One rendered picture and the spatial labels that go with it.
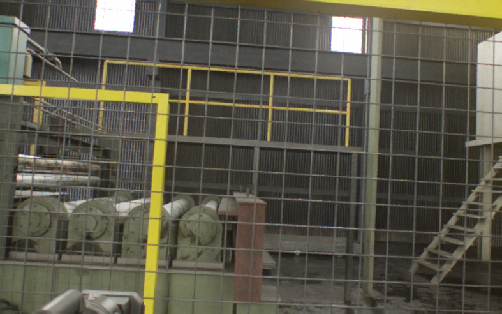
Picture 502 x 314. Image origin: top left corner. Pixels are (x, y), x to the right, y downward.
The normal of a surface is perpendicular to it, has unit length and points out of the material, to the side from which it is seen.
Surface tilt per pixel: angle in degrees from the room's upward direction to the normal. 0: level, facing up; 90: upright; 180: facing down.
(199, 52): 90
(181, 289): 90
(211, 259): 90
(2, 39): 90
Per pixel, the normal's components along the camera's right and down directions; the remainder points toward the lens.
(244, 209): 0.06, -0.06
